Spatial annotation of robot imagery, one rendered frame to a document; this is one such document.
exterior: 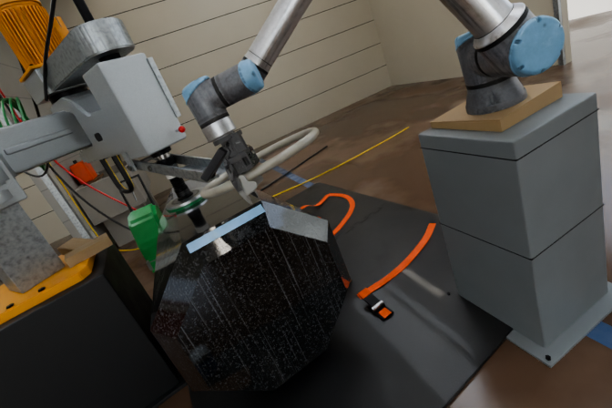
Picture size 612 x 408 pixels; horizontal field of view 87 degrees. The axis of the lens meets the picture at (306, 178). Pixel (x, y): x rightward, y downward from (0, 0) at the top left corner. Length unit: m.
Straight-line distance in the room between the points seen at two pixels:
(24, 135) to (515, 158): 2.07
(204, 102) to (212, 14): 5.91
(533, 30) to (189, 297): 1.32
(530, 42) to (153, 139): 1.43
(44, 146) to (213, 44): 4.96
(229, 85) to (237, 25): 5.94
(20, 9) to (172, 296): 1.68
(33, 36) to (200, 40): 4.59
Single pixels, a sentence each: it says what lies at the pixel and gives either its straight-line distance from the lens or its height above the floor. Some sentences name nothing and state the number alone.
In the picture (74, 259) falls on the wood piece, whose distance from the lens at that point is 1.94.
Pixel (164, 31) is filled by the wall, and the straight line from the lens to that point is 6.68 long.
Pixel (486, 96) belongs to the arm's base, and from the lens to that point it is 1.27.
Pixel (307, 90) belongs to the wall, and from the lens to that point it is 7.11.
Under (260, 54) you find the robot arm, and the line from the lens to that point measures 1.06.
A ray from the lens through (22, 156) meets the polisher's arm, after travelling 2.05.
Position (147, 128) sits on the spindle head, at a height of 1.24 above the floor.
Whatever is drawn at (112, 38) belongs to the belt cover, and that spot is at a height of 1.62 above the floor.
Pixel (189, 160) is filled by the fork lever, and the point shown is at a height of 1.03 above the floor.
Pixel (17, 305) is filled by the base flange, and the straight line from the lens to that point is 1.90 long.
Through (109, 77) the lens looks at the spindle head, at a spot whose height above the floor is 1.48.
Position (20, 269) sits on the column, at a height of 0.88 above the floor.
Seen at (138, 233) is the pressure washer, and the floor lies 0.42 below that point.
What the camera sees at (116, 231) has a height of 0.20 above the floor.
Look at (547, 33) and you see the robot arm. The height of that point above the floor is 1.11.
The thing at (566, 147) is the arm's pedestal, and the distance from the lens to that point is 1.32.
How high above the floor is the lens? 1.27
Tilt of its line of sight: 19 degrees down
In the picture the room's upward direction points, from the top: 22 degrees counter-clockwise
